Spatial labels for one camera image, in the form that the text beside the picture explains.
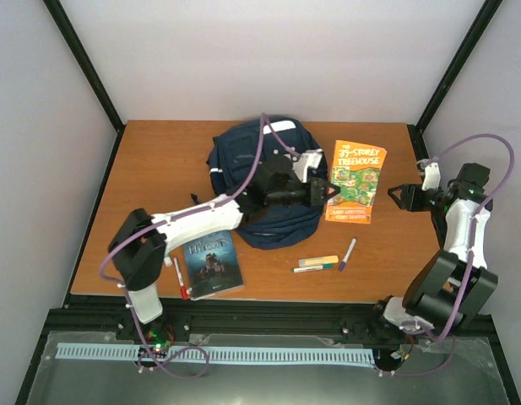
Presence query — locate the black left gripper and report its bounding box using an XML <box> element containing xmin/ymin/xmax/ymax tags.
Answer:
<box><xmin>268</xmin><ymin>176</ymin><xmax>339</xmax><ymax>208</ymax></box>

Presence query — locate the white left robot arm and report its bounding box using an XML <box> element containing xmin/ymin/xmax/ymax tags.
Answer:
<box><xmin>99</xmin><ymin>150</ymin><xmax>340</xmax><ymax>340</ymax></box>

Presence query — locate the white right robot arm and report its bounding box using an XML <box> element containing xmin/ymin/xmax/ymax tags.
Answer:
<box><xmin>367</xmin><ymin>163</ymin><xmax>498</xmax><ymax>343</ymax></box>

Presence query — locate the purple tipped white marker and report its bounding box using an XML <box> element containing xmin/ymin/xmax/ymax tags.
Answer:
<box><xmin>338</xmin><ymin>237</ymin><xmax>357</xmax><ymax>272</ymax></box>

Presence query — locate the green tipped white marker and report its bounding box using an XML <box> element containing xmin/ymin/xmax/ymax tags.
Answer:
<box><xmin>292</xmin><ymin>263</ymin><xmax>334</xmax><ymax>273</ymax></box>

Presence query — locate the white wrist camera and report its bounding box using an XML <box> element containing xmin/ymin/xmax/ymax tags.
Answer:
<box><xmin>292</xmin><ymin>149</ymin><xmax>323</xmax><ymax>183</ymax></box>
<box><xmin>416</xmin><ymin>159</ymin><xmax>441</xmax><ymax>191</ymax></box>

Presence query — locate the navy blue student backpack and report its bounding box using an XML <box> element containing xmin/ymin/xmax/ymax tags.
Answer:
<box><xmin>206</xmin><ymin>116</ymin><xmax>323</xmax><ymax>250</ymax></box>

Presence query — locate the dark Wuthering Heights book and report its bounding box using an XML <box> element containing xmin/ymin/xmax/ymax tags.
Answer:
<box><xmin>183</xmin><ymin>230</ymin><xmax>244</xmax><ymax>300</ymax></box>

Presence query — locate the orange Treehouse book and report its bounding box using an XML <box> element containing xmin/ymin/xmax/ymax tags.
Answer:
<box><xmin>326</xmin><ymin>140</ymin><xmax>387</xmax><ymax>224</ymax></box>

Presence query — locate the black right frame post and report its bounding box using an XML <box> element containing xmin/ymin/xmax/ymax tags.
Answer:
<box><xmin>415</xmin><ymin>0</ymin><xmax>503</xmax><ymax>135</ymax></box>

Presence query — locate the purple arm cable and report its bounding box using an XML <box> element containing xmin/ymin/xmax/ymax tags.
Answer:
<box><xmin>376</xmin><ymin>133</ymin><xmax>515</xmax><ymax>377</ymax></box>
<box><xmin>98</xmin><ymin>111</ymin><xmax>303</xmax><ymax>380</ymax></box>

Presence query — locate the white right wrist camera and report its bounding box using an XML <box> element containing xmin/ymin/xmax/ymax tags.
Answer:
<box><xmin>416</xmin><ymin>159</ymin><xmax>441</xmax><ymax>191</ymax></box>

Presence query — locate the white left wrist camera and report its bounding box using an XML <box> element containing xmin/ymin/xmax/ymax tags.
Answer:
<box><xmin>292</xmin><ymin>149</ymin><xmax>323</xmax><ymax>183</ymax></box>

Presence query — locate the yellow highlighter pen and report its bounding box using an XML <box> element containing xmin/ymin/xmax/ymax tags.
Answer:
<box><xmin>298</xmin><ymin>255</ymin><xmax>339</xmax><ymax>267</ymax></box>

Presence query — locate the black left frame post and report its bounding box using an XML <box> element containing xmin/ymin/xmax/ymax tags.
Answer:
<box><xmin>43</xmin><ymin>0</ymin><xmax>127</xmax><ymax>132</ymax></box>

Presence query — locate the red tipped white marker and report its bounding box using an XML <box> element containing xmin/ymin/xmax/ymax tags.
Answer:
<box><xmin>173</xmin><ymin>257</ymin><xmax>189</xmax><ymax>300</ymax></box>

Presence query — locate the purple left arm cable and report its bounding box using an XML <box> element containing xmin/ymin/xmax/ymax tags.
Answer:
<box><xmin>98</xmin><ymin>111</ymin><xmax>303</xmax><ymax>380</ymax></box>

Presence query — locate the black frame post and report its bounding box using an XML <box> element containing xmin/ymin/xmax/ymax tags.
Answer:
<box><xmin>43</xmin><ymin>0</ymin><xmax>127</xmax><ymax>132</ymax></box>
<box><xmin>415</xmin><ymin>0</ymin><xmax>503</xmax><ymax>135</ymax></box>

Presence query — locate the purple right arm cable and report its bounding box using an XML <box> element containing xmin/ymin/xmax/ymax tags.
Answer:
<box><xmin>376</xmin><ymin>133</ymin><xmax>515</xmax><ymax>377</ymax></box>

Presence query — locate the light blue slotted cable duct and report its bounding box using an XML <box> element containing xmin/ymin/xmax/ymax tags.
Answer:
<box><xmin>55</xmin><ymin>343</ymin><xmax>375</xmax><ymax>368</ymax></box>

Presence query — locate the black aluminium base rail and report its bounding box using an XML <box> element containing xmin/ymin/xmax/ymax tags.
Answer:
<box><xmin>43</xmin><ymin>296</ymin><xmax>388</xmax><ymax>342</ymax></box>

